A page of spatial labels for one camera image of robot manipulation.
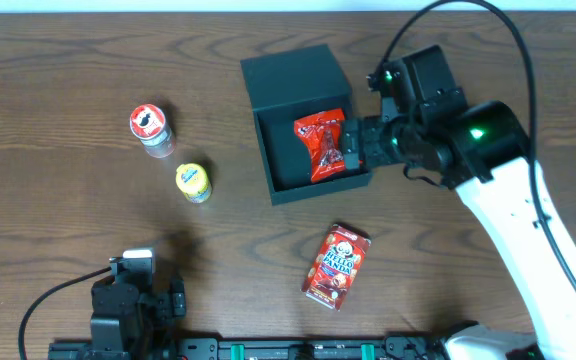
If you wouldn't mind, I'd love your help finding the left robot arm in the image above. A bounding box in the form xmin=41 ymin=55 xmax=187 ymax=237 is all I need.
xmin=77 ymin=273 xmax=187 ymax=360

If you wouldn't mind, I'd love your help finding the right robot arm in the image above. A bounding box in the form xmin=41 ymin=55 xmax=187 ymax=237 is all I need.
xmin=340 ymin=89 xmax=576 ymax=359

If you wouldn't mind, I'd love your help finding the dark green open box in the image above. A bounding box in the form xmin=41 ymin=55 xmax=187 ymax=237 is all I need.
xmin=241 ymin=45 xmax=371 ymax=205

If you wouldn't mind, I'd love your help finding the yellow snack cup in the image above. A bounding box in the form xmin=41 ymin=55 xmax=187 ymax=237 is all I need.
xmin=175 ymin=163 xmax=212 ymax=204

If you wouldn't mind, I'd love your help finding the Hello Panda biscuit box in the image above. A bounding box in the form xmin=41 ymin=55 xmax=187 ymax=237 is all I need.
xmin=301 ymin=224 xmax=372 ymax=311

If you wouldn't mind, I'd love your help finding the red candy bag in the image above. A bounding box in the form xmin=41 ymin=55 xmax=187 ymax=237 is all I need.
xmin=293 ymin=108 xmax=363 ymax=184

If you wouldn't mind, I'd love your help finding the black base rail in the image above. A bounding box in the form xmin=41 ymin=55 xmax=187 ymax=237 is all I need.
xmin=47 ymin=336 xmax=450 ymax=360

